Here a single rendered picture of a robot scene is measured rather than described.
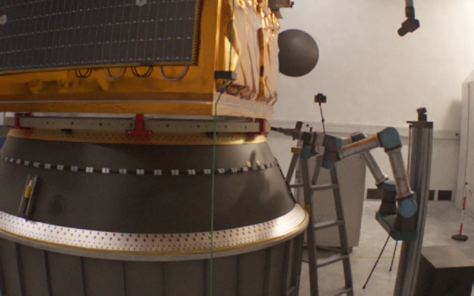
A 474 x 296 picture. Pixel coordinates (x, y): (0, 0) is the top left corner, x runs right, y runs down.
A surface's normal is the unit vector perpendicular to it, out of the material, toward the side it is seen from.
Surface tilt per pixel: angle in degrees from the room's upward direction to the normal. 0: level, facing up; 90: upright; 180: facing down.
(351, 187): 90
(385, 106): 90
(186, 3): 90
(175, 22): 90
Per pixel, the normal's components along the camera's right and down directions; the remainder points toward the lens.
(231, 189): 0.63, -0.40
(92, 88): -0.18, 0.21
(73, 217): 0.00, -0.41
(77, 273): 0.00, 0.06
